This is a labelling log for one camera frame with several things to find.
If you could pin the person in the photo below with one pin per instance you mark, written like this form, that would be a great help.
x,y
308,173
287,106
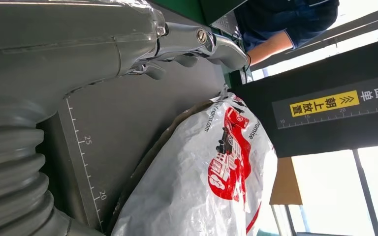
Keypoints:
x,y
290,16

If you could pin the black inbound scanner machine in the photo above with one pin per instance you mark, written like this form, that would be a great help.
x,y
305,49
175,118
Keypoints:
x,y
127,114

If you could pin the white red-printed poly mailer package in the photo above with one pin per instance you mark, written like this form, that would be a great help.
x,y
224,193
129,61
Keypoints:
x,y
192,182

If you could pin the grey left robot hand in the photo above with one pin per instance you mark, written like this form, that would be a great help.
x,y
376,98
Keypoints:
x,y
62,49

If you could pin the brown cardboard box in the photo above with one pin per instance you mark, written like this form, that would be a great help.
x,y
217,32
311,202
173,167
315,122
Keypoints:
x,y
285,185

